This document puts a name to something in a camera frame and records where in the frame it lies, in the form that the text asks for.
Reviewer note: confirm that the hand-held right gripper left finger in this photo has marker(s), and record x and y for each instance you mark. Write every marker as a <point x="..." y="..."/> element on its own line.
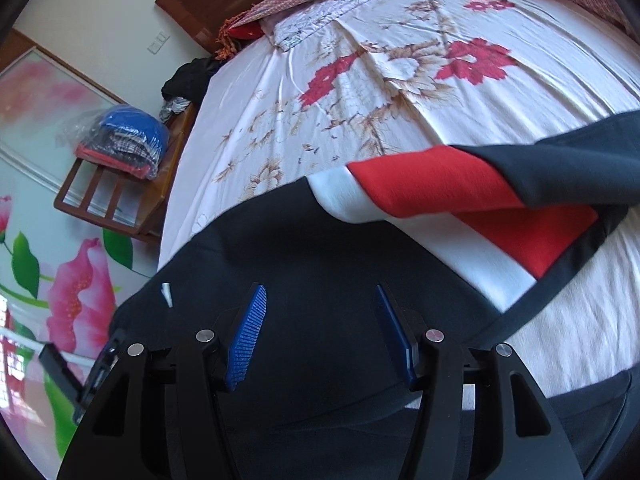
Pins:
<point x="247" y="340"/>

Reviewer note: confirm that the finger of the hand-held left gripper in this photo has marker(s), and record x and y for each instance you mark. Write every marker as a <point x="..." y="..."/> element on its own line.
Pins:
<point x="102" y="367"/>

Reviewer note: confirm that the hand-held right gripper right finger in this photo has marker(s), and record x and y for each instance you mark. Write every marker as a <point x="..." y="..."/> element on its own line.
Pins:
<point x="397" y="340"/>

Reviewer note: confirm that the floral wardrobe door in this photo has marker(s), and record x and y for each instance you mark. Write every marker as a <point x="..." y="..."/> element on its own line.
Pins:
<point x="75" y="290"/>

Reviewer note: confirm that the wooden chair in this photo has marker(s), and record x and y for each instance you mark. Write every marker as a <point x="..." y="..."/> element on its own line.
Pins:
<point x="145" y="205"/>

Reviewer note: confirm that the wooden nightstand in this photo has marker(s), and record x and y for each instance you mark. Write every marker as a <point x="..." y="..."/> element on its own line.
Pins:
<point x="180" y="150"/>

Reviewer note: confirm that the plastic bag of clothes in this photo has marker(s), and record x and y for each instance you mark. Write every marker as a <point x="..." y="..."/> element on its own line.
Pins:
<point x="135" y="135"/>

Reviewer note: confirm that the grey striped cloth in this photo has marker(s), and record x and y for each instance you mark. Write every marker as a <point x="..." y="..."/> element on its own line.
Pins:
<point x="174" y="109"/>

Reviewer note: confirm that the black clothes pile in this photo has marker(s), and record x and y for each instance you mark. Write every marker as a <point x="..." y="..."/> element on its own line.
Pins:
<point x="190" y="80"/>

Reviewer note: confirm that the red pillow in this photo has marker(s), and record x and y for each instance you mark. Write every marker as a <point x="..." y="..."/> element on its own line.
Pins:
<point x="246" y="31"/>

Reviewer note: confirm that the pale floral pillow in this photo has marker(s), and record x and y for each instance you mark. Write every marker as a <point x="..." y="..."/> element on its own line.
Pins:
<point x="320" y="10"/>

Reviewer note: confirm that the white floral bed sheet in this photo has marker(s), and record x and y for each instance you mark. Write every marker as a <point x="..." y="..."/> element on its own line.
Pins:
<point x="525" y="25"/>

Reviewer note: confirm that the white wall switch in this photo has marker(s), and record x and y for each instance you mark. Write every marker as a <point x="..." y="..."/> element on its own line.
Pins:
<point x="158" y="43"/>

